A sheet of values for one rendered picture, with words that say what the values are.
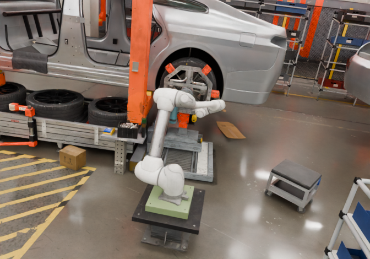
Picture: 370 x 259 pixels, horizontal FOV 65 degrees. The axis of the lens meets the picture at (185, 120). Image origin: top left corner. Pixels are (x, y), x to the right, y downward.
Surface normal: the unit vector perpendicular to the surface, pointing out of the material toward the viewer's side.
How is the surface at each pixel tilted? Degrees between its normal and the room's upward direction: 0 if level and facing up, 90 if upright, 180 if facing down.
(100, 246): 0
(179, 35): 90
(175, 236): 90
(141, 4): 90
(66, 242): 0
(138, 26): 90
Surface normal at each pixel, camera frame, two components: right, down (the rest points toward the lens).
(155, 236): -0.16, 0.37
